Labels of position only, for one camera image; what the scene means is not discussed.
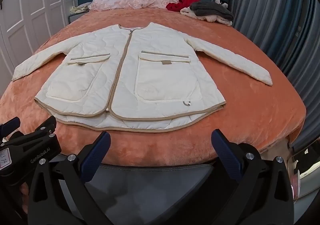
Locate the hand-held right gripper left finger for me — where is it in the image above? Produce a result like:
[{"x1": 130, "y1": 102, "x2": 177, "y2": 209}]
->
[{"x1": 27, "y1": 131, "x2": 112, "y2": 225}]

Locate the clear plastic bag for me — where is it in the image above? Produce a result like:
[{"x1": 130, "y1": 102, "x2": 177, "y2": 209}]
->
[{"x1": 287, "y1": 146, "x2": 320, "y2": 200}]

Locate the grey pleated curtain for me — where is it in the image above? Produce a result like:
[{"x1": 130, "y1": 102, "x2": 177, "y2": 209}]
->
[{"x1": 230, "y1": 0, "x2": 320, "y2": 150}]

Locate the orange plush blanket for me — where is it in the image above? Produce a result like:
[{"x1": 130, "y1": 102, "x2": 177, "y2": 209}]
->
[{"x1": 0, "y1": 7, "x2": 307, "y2": 168}]

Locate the blue nightstand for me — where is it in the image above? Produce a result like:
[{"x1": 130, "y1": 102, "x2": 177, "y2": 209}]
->
[{"x1": 68, "y1": 12, "x2": 87, "y2": 24}]

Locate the cream knit garment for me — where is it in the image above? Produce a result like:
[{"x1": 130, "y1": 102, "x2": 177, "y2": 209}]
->
[{"x1": 180, "y1": 7, "x2": 233, "y2": 26}]

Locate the white panelled wardrobe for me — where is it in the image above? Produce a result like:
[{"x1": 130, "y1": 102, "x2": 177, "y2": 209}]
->
[{"x1": 0, "y1": 0, "x2": 78, "y2": 75}]

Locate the pale yellow cloth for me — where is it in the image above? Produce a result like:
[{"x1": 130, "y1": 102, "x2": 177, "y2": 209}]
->
[{"x1": 69, "y1": 2, "x2": 93, "y2": 14}]

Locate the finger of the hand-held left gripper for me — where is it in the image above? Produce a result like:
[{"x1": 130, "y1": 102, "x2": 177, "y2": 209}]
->
[
  {"x1": 0, "y1": 117, "x2": 21, "y2": 144},
  {"x1": 5, "y1": 115, "x2": 58, "y2": 147}
]

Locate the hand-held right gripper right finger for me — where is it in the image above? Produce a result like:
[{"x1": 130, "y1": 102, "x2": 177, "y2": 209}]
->
[{"x1": 210, "y1": 130, "x2": 294, "y2": 225}]

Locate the white quilted jacket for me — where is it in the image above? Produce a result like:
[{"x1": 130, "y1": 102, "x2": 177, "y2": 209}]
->
[{"x1": 11, "y1": 22, "x2": 273, "y2": 133}]

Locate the grey knit garment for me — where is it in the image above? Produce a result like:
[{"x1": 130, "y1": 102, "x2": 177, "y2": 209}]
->
[{"x1": 189, "y1": 1, "x2": 234, "y2": 21}]

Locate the red garment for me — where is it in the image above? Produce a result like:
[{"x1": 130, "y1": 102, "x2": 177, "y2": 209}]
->
[{"x1": 166, "y1": 0, "x2": 201, "y2": 13}]

